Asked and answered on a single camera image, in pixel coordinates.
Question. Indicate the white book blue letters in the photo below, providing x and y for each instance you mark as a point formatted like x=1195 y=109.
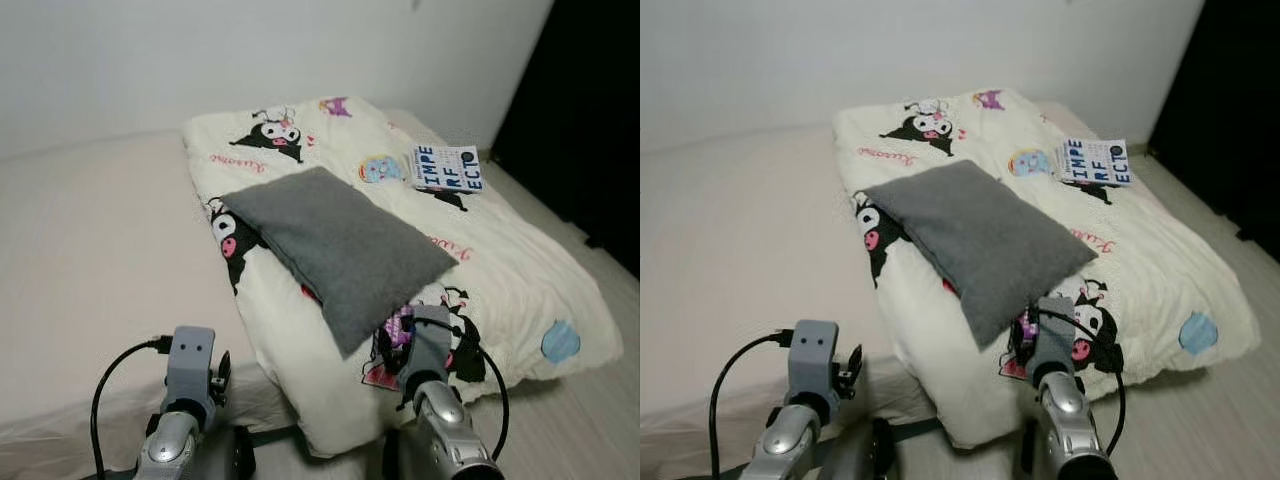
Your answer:
x=1093 y=162
x=450 y=168

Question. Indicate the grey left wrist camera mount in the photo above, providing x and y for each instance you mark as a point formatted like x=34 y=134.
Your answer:
x=190 y=360
x=812 y=355

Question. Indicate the dark robot leg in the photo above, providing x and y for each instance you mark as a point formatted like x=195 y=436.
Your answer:
x=865 y=455
x=1028 y=465
x=393 y=465
x=240 y=460

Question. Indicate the dark robot right leg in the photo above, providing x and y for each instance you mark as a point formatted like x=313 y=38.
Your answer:
x=1028 y=465
x=393 y=465

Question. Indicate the dark robot left leg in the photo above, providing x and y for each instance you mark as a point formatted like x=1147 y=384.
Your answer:
x=240 y=460
x=865 y=455

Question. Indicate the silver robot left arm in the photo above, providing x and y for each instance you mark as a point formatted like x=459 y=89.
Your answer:
x=170 y=445
x=790 y=445

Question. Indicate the cream cartoon print blanket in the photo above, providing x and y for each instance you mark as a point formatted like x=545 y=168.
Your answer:
x=1160 y=260
x=520 y=270

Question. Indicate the beige sheeted mattress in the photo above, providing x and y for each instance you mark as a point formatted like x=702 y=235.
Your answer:
x=100 y=250
x=740 y=240

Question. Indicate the grey pillow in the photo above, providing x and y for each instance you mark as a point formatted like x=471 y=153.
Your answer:
x=980 y=245
x=340 y=250

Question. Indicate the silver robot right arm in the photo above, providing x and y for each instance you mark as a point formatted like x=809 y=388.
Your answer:
x=1070 y=420
x=445 y=420

